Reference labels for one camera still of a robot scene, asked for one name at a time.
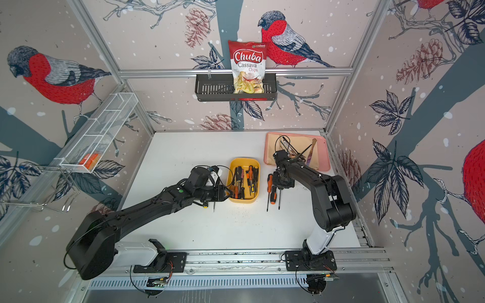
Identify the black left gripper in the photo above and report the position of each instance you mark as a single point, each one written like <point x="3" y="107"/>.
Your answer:
<point x="221" y="193"/>

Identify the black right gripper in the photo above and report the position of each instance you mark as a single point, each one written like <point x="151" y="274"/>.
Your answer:
<point x="288" y="184"/>

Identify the orange black large screwdriver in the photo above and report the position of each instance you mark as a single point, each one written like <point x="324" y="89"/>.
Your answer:
<point x="269" y="189"/>

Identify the small orange black screwdriver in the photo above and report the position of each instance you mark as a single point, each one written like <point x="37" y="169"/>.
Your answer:
<point x="273" y="195"/>

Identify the yellow storage box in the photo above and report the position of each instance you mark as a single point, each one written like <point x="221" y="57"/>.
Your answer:
<point x="243" y="180"/>

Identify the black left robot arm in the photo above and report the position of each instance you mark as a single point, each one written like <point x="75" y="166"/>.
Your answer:
<point x="94" y="247"/>

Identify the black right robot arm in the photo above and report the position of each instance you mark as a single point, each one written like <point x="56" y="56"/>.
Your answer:
<point x="331" y="201"/>

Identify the orange box in shelf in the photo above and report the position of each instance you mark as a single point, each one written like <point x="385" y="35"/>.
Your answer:
<point x="90" y="161"/>

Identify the beige tray liner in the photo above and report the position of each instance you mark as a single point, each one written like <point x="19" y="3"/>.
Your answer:
<point x="303" y="147"/>

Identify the pink tray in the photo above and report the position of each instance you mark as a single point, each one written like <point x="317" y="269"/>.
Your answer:
<point x="303" y="150"/>

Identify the Chuba cassava chips bag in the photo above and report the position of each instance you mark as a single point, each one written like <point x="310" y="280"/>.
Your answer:
<point x="248" y="63"/>

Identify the wooden handled knife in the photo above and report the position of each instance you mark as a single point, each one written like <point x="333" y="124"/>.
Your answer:
<point x="311" y="150"/>

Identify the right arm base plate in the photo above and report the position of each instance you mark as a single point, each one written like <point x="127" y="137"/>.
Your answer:
<point x="301" y="261"/>

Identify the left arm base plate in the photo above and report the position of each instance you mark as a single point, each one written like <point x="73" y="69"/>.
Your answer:
<point x="164" y="263"/>

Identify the white wire wall shelf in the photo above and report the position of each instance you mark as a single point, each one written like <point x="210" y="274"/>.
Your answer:
<point x="102" y="130"/>

